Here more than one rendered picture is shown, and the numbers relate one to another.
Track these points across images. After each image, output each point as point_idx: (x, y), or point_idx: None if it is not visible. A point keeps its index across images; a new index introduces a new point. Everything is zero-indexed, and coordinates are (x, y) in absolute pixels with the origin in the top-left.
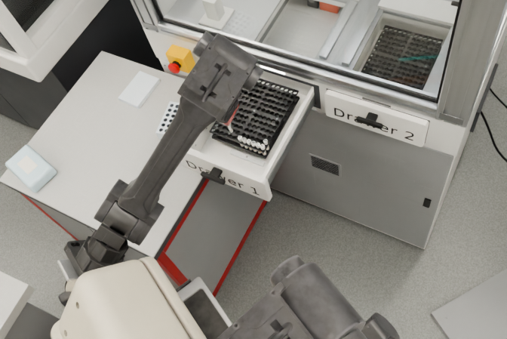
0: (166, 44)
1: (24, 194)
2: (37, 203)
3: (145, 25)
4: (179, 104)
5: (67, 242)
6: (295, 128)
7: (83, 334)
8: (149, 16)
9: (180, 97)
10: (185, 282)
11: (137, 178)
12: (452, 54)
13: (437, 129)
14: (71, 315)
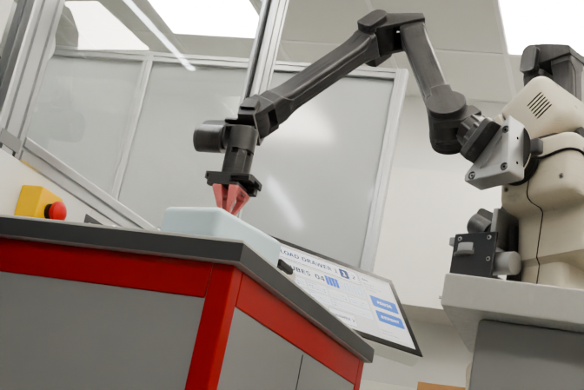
0: (10, 185)
1: (272, 274)
2: (229, 365)
3: (4, 136)
4: (423, 28)
5: (486, 117)
6: None
7: (573, 99)
8: (21, 119)
9: (421, 23)
10: (460, 234)
11: (443, 76)
12: None
13: None
14: (563, 93)
